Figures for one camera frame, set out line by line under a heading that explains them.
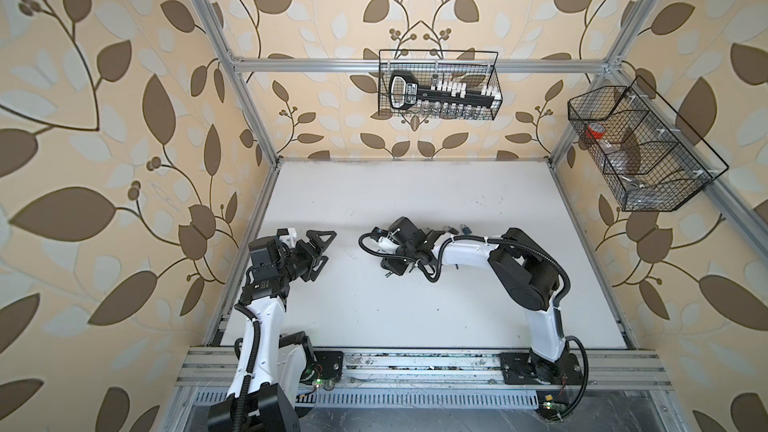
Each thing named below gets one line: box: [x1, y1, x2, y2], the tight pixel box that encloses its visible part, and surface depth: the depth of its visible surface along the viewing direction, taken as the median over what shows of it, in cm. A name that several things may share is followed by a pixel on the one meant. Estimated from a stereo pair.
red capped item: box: [585, 123, 606, 140], surface depth 88 cm
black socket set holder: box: [389, 70, 504, 111], surface depth 84 cm
